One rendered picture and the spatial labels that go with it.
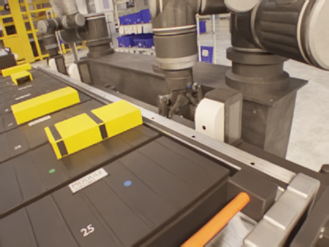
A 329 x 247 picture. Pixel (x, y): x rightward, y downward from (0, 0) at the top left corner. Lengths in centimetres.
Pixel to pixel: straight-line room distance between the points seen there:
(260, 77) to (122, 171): 63
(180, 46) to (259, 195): 39
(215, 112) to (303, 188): 25
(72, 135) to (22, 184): 10
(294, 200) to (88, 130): 31
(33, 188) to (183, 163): 21
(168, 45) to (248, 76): 39
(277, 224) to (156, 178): 15
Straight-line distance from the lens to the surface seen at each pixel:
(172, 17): 53
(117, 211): 26
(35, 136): 49
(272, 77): 85
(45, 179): 35
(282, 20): 61
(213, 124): 47
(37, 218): 30
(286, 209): 26
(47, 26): 192
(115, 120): 39
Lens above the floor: 119
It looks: 27 degrees down
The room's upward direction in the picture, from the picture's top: 7 degrees counter-clockwise
